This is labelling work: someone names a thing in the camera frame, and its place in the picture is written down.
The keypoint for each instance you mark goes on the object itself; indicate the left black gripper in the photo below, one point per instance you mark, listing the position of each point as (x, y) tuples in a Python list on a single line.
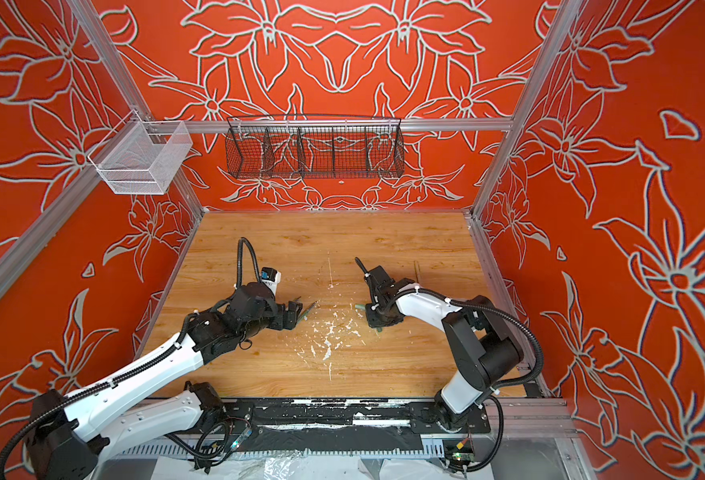
[(282, 321)]

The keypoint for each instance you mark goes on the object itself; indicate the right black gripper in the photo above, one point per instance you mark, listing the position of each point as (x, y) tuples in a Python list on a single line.
[(373, 323)]

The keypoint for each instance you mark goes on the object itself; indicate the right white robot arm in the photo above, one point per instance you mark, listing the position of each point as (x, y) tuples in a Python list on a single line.
[(491, 348)]

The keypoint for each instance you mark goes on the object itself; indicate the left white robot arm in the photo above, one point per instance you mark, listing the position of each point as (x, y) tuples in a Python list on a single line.
[(67, 436)]

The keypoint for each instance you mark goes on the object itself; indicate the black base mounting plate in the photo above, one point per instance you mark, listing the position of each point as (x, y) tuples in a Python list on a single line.
[(419, 416)]

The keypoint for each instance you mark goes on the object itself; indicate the clear plastic bin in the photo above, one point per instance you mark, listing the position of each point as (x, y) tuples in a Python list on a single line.
[(142, 158)]

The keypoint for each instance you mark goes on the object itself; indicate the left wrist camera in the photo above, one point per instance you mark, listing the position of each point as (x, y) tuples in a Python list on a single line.
[(271, 278)]

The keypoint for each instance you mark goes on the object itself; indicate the black wire mesh basket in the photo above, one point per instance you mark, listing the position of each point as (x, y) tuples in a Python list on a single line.
[(315, 147)]

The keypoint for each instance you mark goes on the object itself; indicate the white slotted cable duct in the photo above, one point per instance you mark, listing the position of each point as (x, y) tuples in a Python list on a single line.
[(432, 449)]

